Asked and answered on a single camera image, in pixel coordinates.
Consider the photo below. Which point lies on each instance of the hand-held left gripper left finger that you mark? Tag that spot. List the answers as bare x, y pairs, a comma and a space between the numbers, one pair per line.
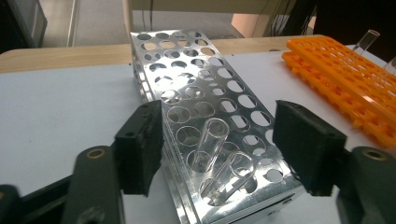
140, 149

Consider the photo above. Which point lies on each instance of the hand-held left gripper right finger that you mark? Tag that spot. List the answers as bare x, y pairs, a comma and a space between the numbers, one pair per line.
308, 146

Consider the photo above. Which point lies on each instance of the clear glass test tube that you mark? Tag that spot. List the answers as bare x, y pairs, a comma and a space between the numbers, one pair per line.
210, 143
367, 39
391, 66
229, 177

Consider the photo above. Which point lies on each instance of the orange plastic test tube rack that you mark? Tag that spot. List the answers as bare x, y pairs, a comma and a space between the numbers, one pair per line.
342, 77

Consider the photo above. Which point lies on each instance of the perforated metal test tube rack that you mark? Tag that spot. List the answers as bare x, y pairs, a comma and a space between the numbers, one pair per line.
202, 79

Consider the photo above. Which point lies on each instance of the dark cabinet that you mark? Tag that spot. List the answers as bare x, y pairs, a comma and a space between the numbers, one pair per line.
18, 25

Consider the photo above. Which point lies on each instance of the white metal post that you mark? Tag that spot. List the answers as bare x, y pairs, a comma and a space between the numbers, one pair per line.
73, 23

